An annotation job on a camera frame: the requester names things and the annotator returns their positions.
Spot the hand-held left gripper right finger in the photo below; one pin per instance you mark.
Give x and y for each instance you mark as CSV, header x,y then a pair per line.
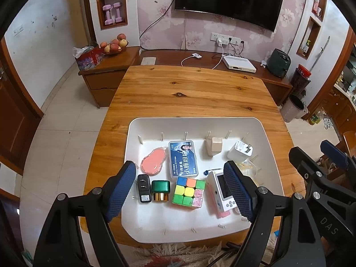
x,y
239,189

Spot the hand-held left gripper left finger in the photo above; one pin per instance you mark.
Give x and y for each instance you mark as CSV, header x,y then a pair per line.
x,y
119,189

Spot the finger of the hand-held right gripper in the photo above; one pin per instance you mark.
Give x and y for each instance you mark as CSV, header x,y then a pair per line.
x,y
333,153
303,161

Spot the white handheld game console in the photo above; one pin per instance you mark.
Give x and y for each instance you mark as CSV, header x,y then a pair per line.
x,y
218,189

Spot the black charger plug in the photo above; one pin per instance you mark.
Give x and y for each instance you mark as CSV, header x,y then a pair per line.
x,y
144,187

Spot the white charger plug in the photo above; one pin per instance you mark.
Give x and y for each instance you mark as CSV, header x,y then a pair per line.
x,y
239,151

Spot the green box with gold base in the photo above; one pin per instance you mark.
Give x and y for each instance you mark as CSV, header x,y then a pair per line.
x,y
160,186

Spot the pink kidney-shaped case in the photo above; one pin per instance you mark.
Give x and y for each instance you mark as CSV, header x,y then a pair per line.
x,y
153,162

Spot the beige charger block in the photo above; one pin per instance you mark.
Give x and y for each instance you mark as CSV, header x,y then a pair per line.
x,y
214,146

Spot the colourful puzzle cube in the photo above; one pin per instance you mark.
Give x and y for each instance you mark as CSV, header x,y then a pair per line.
x,y
187,192

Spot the blue card box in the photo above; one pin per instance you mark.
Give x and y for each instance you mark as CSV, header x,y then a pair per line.
x,y
183,158

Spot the white plastic tray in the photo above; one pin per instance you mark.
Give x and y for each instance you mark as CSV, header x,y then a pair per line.
x,y
178,128

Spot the cooking oil bottle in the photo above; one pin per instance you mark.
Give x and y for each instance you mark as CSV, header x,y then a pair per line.
x,y
315,118

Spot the pink-grey trash bin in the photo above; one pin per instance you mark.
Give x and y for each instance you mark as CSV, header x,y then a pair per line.
x,y
290,110

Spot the dark jar with red lid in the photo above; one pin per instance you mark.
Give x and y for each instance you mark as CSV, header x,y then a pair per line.
x,y
300,80

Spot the shaggy rug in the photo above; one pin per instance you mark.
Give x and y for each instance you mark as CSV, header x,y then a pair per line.
x,y
180,253

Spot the curved sword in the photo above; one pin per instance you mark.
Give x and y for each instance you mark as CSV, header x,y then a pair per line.
x,y
321,52

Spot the white set-top box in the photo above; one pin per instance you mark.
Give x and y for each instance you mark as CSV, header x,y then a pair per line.
x,y
239,64

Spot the wooden side cabinet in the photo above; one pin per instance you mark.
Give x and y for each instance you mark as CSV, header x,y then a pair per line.
x,y
111,72

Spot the wooden door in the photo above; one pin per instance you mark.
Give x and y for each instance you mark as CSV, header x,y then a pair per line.
x,y
16,116

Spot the grey flat pad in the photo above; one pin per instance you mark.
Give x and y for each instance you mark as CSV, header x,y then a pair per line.
x,y
148,61

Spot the red tissue pack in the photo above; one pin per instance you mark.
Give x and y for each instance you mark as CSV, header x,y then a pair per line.
x,y
87,58

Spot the white charging puck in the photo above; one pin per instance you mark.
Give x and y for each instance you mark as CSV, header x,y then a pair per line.
x,y
197,56

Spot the wooden television cabinet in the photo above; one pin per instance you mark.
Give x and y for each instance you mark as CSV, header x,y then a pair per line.
x,y
172,58

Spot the bowl of fruit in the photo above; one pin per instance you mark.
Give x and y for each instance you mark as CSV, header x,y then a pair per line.
x,y
114,46

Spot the white plug adapter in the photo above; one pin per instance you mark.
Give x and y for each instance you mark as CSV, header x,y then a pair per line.
x,y
220,43

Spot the pink cup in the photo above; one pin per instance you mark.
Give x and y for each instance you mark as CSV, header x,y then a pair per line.
x,y
317,8

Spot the pink dumbbell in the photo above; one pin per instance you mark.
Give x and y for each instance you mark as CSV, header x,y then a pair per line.
x,y
117,12
108,15

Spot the white wall socket strip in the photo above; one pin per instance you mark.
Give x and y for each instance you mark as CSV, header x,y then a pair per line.
x,y
230,37

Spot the black wall television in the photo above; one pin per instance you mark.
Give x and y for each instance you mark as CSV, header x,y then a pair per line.
x,y
228,0

